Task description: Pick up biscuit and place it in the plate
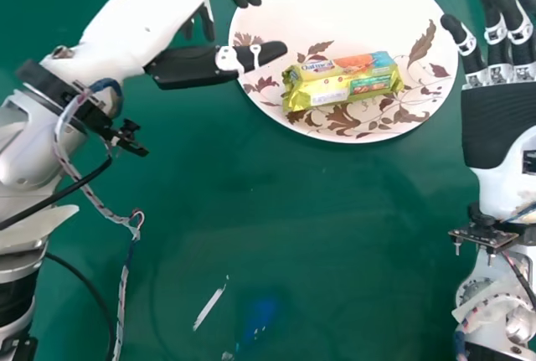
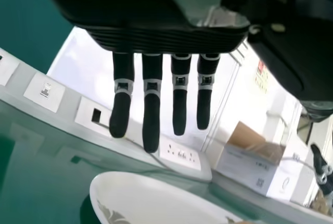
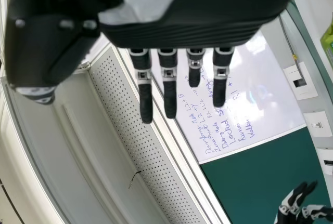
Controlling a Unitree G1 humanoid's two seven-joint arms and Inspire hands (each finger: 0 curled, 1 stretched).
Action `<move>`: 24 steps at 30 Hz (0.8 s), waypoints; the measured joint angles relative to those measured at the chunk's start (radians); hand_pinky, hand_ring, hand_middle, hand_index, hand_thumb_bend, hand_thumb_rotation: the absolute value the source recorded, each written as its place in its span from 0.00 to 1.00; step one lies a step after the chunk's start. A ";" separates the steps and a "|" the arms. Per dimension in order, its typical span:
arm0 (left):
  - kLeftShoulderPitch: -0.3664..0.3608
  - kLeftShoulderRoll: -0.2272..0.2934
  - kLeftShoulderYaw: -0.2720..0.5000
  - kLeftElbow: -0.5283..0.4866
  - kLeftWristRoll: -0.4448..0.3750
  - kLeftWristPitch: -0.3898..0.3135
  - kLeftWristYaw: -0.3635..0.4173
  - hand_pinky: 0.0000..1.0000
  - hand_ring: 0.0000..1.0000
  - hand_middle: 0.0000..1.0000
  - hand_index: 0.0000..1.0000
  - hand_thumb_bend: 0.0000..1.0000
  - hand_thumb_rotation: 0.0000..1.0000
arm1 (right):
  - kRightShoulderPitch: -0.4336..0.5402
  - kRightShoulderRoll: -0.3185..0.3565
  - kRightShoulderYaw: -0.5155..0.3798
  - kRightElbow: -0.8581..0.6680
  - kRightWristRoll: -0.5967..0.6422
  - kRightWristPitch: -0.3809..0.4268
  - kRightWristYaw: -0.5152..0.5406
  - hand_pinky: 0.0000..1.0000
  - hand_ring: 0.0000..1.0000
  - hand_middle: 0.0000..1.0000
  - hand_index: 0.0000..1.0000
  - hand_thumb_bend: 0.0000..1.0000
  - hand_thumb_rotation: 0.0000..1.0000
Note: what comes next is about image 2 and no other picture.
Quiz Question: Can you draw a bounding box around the white panel with square opening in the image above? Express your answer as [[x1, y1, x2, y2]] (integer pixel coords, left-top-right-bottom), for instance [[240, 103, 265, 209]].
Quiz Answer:
[[0, 48, 21, 87], [74, 96, 113, 129]]

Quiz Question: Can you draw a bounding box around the red and white label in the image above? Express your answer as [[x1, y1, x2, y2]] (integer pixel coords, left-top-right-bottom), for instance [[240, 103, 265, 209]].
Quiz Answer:
[[253, 61, 269, 95]]

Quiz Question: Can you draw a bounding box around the white cardboard box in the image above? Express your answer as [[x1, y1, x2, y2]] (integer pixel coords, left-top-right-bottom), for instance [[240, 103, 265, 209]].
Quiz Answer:
[[266, 153, 319, 205]]

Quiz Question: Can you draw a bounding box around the white power socket strip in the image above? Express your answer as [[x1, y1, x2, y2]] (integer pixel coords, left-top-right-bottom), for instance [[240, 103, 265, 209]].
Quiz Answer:
[[159, 140, 201, 172]]

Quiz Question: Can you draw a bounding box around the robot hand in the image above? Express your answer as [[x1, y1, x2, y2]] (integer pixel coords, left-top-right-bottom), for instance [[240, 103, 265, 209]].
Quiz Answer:
[[39, 0, 333, 154], [311, 143, 333, 196]]

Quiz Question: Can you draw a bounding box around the white box with brown flap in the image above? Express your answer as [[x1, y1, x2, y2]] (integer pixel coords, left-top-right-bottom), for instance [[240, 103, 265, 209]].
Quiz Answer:
[[215, 120, 287, 197]]

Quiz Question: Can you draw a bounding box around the plate with brown leaf pattern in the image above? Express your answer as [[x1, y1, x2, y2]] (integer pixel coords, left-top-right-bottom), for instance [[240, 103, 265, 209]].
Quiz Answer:
[[89, 170, 250, 224]]

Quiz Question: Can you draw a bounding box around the white data jack panel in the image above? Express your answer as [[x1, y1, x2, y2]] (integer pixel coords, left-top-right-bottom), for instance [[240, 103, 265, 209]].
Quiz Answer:
[[23, 74, 66, 113]]

